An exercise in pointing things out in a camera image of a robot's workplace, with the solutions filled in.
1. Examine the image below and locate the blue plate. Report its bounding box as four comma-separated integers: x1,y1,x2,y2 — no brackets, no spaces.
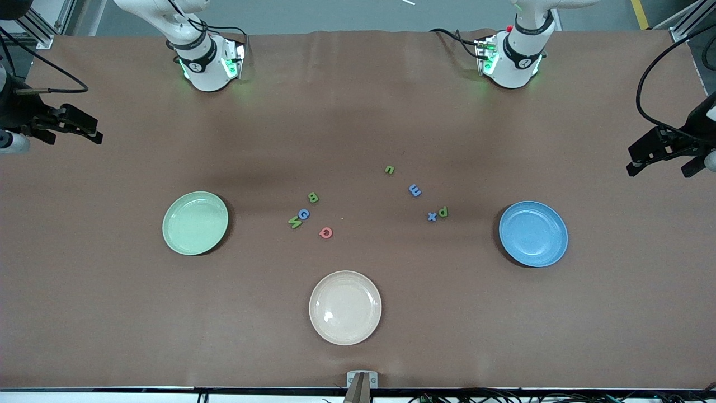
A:
498,201,569,268

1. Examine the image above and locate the light green plate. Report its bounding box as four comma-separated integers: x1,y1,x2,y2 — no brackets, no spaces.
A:
162,191,229,256

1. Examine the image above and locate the base connector box green light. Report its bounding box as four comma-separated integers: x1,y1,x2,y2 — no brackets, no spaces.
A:
474,35,500,76
220,38,247,80

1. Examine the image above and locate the brown table cover sheet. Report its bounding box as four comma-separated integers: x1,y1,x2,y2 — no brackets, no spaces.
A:
0,29,716,390

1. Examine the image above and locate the beige plate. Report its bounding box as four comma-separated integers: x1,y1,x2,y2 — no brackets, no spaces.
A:
309,271,383,346

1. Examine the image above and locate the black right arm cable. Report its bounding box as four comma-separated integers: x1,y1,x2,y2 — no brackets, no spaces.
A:
0,31,89,95

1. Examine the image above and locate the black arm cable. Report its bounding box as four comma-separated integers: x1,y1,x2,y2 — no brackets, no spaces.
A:
636,22,716,140
0,31,89,95

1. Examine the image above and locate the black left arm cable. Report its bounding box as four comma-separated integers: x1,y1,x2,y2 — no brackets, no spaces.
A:
636,22,716,140

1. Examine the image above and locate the aluminium frame profile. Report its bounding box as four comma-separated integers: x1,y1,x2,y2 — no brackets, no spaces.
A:
652,0,716,43
16,8,58,50
54,0,86,35

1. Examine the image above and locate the black base cable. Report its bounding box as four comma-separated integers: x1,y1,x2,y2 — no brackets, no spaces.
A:
430,28,482,59
190,17,248,43

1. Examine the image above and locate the white table edge rail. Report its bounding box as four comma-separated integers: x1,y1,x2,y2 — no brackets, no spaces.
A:
0,387,716,403

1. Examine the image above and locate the black cable bundle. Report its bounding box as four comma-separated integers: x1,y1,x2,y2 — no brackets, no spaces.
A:
408,389,716,403

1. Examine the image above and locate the grey metal mount bracket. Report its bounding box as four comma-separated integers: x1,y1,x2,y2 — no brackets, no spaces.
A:
346,371,379,389

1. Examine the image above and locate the tan camera pole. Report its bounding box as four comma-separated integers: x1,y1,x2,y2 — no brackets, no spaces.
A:
342,374,371,403

